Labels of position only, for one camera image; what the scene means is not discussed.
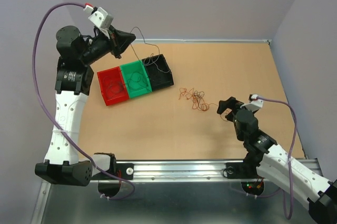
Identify green plastic bin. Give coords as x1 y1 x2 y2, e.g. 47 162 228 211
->
120 61 152 99

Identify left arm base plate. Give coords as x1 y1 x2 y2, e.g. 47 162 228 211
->
112 162 134 180

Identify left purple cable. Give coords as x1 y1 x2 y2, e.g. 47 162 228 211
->
31 2 136 200

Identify thin brown wire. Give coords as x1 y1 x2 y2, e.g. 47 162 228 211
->
128 26 171 74

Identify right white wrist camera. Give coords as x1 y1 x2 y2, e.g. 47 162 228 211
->
240 94 264 113

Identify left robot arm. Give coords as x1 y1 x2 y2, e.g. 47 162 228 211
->
35 26 135 187

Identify red plastic bin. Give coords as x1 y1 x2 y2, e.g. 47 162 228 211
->
97 66 130 106

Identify black plastic bin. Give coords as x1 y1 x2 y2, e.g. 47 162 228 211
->
142 54 174 92

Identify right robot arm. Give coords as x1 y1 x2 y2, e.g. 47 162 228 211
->
217 94 336 223

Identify orange black wire ball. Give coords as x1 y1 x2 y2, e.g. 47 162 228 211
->
179 87 219 112

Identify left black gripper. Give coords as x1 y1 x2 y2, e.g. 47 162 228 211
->
81 24 136 65

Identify wires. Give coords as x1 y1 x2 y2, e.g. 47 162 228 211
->
102 75 125 98

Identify aluminium frame rail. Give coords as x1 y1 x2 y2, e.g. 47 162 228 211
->
31 40 332 224

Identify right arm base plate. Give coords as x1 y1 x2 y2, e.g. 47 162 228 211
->
222 162 258 179

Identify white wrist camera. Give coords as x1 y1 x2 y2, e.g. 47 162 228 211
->
83 4 113 39
240 94 264 113

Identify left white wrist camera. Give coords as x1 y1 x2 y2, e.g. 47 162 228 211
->
83 4 113 39

